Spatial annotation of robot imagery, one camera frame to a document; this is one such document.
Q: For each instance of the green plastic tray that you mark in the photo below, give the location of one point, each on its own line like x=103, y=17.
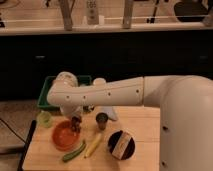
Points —
x=42, y=100

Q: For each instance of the small metal cup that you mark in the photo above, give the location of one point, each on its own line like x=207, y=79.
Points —
x=101, y=119

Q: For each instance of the green cucumber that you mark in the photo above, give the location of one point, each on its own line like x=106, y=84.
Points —
x=71, y=155

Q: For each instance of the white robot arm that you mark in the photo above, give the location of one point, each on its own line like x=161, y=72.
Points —
x=186, y=111

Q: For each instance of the black bowl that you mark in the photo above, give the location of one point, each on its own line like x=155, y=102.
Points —
x=114, y=139

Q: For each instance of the light green cup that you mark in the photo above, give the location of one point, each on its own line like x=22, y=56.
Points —
x=44, y=119

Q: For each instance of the dark red grape bunch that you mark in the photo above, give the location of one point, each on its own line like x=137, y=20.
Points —
x=75, y=124

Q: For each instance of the white card box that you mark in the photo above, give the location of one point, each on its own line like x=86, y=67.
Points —
x=121, y=145

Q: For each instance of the white cup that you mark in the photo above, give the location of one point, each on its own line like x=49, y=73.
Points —
x=99, y=81

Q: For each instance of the red bowl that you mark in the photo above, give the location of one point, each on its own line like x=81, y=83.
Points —
x=63, y=138

